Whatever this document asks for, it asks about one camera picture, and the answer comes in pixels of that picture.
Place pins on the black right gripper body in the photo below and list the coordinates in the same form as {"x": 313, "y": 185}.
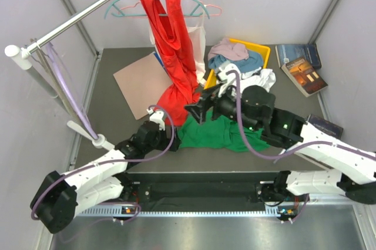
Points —
{"x": 227, "y": 105}

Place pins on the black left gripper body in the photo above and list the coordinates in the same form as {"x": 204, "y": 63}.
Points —
{"x": 160, "y": 142}

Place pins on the green tank top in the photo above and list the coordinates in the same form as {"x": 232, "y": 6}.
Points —
{"x": 217, "y": 134}

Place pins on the lavender plastic hanger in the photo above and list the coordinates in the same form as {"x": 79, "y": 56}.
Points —
{"x": 67, "y": 86}

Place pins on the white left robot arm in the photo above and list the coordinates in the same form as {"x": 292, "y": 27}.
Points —
{"x": 61, "y": 197}

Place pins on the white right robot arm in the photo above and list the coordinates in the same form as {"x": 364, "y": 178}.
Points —
{"x": 351, "y": 171}

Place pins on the red tank top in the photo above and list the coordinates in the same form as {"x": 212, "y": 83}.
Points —
{"x": 176, "y": 52}

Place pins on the clear plastic hanger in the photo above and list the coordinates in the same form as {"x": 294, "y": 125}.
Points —
{"x": 53, "y": 89}

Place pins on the white patterned garment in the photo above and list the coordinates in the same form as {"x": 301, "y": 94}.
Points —
{"x": 264, "y": 78}

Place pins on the blue garment in bin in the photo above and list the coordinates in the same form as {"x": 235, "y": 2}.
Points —
{"x": 253, "y": 62}

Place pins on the yellow plastic bin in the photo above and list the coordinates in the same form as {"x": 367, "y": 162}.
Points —
{"x": 263, "y": 50}

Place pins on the orange cover paperback book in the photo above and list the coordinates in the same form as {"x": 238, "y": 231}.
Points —
{"x": 304, "y": 77}

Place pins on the blue hardcover book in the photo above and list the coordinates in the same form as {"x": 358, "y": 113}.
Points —
{"x": 290, "y": 52}

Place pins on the brown cardboard sheet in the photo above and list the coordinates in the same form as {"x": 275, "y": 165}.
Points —
{"x": 142, "y": 83}

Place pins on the pink garment in bin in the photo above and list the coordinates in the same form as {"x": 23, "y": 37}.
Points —
{"x": 231, "y": 51}

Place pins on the dark sunset cover book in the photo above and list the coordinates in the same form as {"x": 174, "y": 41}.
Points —
{"x": 326, "y": 126}

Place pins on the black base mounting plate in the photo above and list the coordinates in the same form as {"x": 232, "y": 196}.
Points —
{"x": 209, "y": 191}

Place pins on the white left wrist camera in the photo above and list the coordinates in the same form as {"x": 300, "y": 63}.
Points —
{"x": 157, "y": 116}

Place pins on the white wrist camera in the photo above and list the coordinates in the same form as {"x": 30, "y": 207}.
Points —
{"x": 157, "y": 116}
{"x": 225, "y": 75}

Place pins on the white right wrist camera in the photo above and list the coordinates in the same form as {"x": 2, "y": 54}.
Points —
{"x": 225, "y": 75}

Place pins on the grey slotted cable duct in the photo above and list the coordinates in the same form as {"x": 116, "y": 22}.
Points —
{"x": 121, "y": 211}

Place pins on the metal clothes rail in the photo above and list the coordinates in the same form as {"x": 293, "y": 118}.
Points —
{"x": 75, "y": 18}

